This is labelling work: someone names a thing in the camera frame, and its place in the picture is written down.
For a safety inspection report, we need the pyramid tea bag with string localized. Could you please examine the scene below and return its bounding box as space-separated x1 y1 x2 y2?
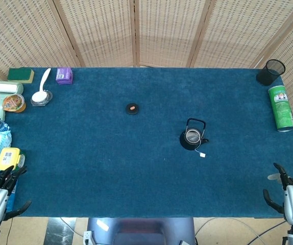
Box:
194 137 207 158

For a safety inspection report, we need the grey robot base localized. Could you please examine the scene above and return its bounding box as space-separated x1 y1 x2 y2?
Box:
83 217 197 245

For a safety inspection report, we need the black teapot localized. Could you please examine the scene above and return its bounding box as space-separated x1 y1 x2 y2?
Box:
179 117 210 151

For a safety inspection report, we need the black teapot lid orange knob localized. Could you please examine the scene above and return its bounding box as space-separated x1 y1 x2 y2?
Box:
125 102 141 116

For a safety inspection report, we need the yellow lidded container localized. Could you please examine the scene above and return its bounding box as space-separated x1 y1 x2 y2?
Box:
0 147 27 172

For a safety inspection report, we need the green chips can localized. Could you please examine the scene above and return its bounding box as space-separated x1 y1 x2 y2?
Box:
267 85 293 133

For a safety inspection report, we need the orange snack cup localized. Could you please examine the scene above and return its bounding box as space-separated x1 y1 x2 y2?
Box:
3 93 27 113

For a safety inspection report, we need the blue table cloth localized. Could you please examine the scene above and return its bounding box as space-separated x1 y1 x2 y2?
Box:
6 66 293 219

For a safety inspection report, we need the light green lint roller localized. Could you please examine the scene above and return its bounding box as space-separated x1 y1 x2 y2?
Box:
0 81 24 121

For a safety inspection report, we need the white plastic spoon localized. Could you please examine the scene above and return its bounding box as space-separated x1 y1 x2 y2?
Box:
31 67 52 103

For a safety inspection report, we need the green and yellow sponge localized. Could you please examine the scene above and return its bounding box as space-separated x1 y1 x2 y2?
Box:
7 67 35 84

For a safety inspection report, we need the black mesh pen holder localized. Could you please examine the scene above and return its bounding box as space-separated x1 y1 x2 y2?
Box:
256 59 286 87

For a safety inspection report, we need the purple box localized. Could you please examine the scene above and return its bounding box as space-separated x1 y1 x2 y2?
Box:
55 67 74 86

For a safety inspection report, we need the wicker folding screen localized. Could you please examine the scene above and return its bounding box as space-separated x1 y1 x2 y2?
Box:
0 0 293 169

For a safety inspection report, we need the black floor cable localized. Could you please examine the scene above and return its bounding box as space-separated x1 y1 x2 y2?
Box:
250 220 286 245

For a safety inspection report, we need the white floor cable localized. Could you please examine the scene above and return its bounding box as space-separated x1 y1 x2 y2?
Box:
194 217 270 245

